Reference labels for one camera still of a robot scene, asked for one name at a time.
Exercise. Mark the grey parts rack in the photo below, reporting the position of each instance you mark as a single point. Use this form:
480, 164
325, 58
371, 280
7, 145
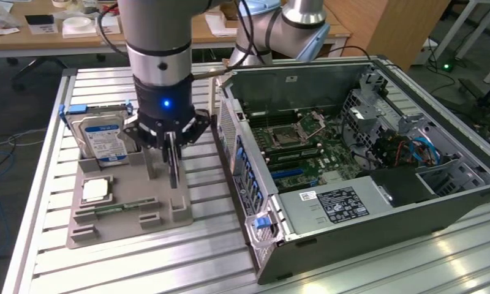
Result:
131, 190

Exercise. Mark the blue case latch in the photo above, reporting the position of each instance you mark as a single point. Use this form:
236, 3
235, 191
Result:
261, 222

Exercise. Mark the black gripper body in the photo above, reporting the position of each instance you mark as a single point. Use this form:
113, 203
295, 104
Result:
165, 98

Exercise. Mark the metal socket cover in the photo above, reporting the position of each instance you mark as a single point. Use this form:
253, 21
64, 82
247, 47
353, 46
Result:
311, 119

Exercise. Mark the green motherboard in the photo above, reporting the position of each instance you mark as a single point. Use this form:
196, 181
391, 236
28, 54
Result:
331, 165

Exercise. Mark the white box with black label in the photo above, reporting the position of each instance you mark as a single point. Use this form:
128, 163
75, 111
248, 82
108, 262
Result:
42, 26

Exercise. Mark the installed RAM sticks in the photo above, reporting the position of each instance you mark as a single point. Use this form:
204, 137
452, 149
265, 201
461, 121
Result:
293, 154

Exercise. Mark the white box with round bowl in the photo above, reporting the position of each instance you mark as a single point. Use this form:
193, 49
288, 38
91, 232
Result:
79, 27

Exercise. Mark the white paper stack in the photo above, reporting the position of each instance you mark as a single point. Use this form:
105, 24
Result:
220, 26

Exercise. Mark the silver CPU chip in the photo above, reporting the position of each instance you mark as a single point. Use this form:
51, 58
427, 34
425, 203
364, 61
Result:
95, 191

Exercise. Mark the wooden cabinet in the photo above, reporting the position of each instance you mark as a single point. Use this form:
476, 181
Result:
392, 30

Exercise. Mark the open grey PC case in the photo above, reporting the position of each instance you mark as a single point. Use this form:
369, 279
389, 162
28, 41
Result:
351, 232

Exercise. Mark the hard disk in blue carrier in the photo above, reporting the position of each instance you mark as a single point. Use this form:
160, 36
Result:
104, 137

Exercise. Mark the metal disk bay cage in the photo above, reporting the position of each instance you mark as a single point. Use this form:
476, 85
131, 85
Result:
364, 128

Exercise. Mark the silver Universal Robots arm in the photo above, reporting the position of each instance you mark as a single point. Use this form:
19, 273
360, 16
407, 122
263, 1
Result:
159, 30

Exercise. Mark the blue expansion slot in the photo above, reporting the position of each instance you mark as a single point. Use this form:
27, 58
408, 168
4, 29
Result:
287, 174

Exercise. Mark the white paper label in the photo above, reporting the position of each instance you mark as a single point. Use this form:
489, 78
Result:
4, 31

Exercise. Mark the graphics card with metal bracket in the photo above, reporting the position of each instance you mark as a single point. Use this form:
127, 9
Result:
173, 174

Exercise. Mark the grey power supply unit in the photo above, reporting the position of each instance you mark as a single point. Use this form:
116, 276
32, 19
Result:
311, 208

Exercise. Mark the green RAM stick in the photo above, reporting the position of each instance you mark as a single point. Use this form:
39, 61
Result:
115, 209

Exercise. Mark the brown cardboard box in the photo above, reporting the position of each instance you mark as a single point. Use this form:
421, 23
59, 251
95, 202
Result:
228, 12

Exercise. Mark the plain white box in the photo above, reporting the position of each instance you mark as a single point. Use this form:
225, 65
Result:
111, 24

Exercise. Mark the red packet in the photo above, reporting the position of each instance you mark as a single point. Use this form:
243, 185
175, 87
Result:
109, 9

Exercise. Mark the CPU socket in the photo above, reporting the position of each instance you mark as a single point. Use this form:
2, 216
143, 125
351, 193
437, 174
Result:
285, 136

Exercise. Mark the black office chair base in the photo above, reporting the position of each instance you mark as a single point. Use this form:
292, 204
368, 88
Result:
28, 69

